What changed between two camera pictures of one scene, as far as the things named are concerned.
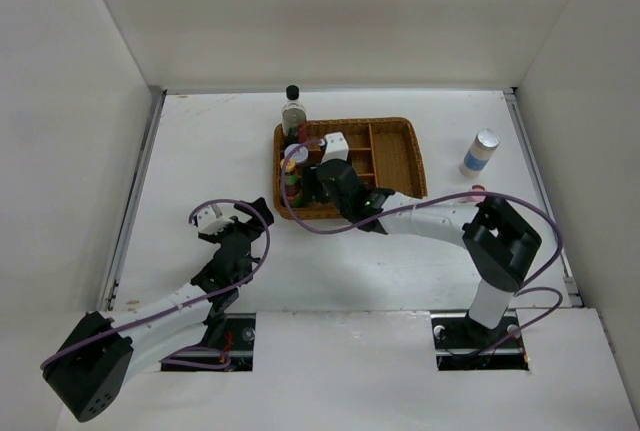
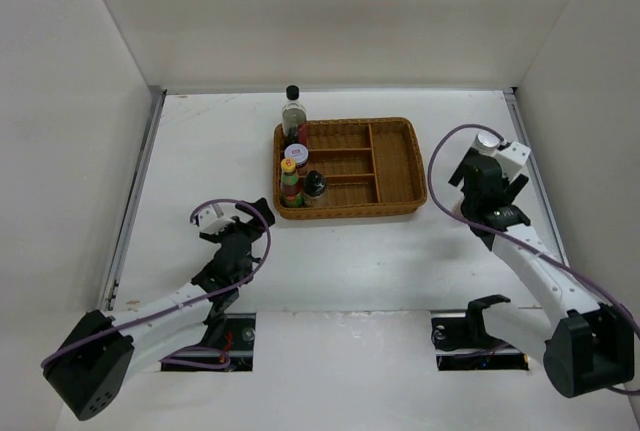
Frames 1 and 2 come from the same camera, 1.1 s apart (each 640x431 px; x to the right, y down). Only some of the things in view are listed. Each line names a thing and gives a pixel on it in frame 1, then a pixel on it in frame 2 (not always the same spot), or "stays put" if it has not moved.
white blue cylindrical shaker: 479,153 stays put
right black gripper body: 345,209 -> 466,205
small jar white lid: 300,156 stays put
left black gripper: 259,204 stays put
